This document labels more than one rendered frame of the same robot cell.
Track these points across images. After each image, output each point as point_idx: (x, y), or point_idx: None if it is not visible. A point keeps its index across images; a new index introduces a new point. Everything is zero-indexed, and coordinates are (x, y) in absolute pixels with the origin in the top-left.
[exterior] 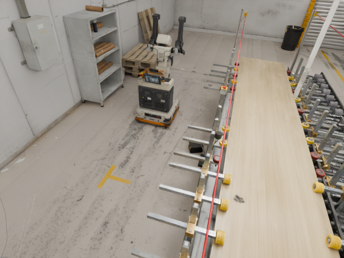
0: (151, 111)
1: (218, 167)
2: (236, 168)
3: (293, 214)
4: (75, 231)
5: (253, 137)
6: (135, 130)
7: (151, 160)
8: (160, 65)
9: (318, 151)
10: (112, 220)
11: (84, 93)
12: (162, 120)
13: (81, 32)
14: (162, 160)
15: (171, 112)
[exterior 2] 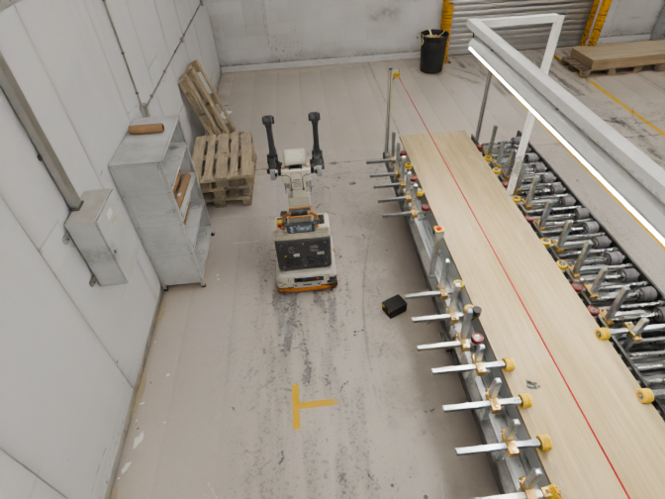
0: (304, 272)
1: (573, 395)
2: (507, 343)
3: (593, 378)
4: None
5: (498, 286)
6: (288, 310)
7: (343, 352)
8: (298, 196)
9: (574, 276)
10: (348, 468)
11: (166, 275)
12: (326, 280)
13: (148, 184)
14: (358, 347)
15: (333, 262)
